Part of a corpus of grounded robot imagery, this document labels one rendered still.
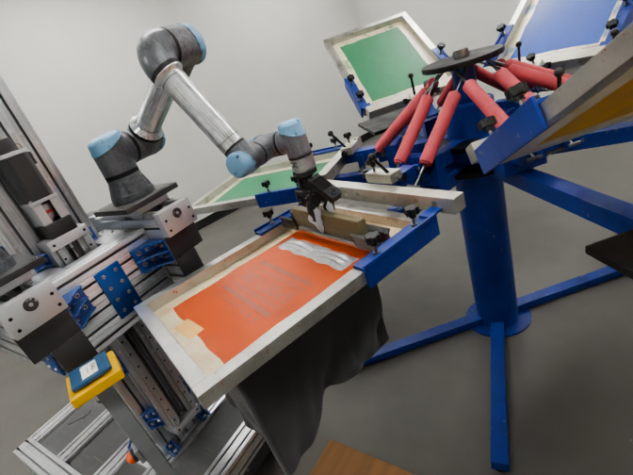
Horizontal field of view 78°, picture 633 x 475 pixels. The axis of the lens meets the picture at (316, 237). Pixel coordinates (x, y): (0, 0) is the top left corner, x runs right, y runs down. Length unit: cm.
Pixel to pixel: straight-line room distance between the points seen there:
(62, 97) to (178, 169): 131
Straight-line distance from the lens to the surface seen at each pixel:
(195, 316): 122
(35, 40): 491
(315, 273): 115
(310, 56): 603
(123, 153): 151
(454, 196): 119
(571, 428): 190
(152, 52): 123
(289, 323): 93
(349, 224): 116
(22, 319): 123
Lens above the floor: 152
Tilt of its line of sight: 24 degrees down
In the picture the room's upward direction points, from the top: 19 degrees counter-clockwise
